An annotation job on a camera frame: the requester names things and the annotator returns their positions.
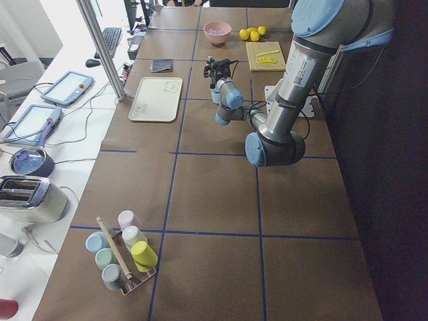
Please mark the white cup rack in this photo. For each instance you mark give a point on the white cup rack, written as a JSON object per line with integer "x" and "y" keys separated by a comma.
{"x": 138, "y": 277}

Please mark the blue teach pendant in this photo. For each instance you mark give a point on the blue teach pendant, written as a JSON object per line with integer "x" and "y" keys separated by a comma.
{"x": 68, "y": 89}
{"x": 29, "y": 127}

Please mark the bamboo cutting board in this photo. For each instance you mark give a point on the bamboo cutting board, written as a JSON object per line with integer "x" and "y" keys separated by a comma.
{"x": 254, "y": 48}

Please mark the green cup on rack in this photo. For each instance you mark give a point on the green cup on rack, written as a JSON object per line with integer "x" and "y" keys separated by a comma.
{"x": 105, "y": 257}

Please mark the grey folded cloth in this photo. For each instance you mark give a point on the grey folded cloth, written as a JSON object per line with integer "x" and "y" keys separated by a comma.
{"x": 161, "y": 65}

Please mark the blue saucepan with lid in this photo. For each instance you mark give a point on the blue saucepan with lid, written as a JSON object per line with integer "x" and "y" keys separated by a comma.
{"x": 34, "y": 160}

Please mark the cream bear serving tray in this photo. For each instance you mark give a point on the cream bear serving tray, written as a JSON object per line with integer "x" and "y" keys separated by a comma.
{"x": 156, "y": 99}

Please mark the grey cup on rack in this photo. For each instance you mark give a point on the grey cup on rack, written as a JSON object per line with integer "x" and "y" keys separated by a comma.
{"x": 113, "y": 277}

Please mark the light blue plastic cup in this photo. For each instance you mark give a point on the light blue plastic cup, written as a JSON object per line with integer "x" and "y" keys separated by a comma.
{"x": 216, "y": 95}

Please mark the aluminium frame post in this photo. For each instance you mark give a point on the aluminium frame post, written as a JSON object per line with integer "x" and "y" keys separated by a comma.
{"x": 91, "y": 21}

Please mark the yellow-green cup on rack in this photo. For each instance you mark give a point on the yellow-green cup on rack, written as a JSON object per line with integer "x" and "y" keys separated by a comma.
{"x": 143, "y": 256}

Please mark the wooden rack handle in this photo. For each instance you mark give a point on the wooden rack handle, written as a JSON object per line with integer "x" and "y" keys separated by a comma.
{"x": 114, "y": 248}

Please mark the white cup on rack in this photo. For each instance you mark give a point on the white cup on rack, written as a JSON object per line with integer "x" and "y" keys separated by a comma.
{"x": 131, "y": 235}

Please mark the black computer mouse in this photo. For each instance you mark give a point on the black computer mouse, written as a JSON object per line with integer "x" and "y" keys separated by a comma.
{"x": 90, "y": 63}

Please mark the yellow plastic knife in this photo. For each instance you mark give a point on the yellow plastic knife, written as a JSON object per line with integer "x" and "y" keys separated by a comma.
{"x": 268, "y": 53}

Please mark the pile of ice cubes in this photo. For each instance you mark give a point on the pile of ice cubes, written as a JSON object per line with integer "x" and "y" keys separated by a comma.
{"x": 216, "y": 30}

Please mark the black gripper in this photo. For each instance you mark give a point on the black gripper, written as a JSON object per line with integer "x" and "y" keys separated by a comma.
{"x": 212, "y": 80}

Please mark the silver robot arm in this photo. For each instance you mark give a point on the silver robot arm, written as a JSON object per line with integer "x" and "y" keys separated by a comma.
{"x": 320, "y": 28}

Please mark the black keyboard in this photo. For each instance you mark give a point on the black keyboard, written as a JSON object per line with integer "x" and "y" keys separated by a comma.
{"x": 112, "y": 37}

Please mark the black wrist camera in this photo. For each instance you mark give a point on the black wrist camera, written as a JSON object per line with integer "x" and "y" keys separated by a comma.
{"x": 220, "y": 65}

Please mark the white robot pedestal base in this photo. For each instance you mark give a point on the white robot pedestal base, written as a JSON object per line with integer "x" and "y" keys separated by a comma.
{"x": 270, "y": 92}

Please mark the blue cup on rack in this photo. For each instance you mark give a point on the blue cup on rack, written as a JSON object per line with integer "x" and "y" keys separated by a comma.
{"x": 96, "y": 241}

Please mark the white toaster appliance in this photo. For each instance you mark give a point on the white toaster appliance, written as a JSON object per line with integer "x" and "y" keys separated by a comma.
{"x": 32, "y": 199}

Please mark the pink bowl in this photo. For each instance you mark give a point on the pink bowl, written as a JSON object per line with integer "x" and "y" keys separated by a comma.
{"x": 221, "y": 39}

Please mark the pink cup on rack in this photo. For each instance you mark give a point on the pink cup on rack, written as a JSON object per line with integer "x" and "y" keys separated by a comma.
{"x": 127, "y": 218}

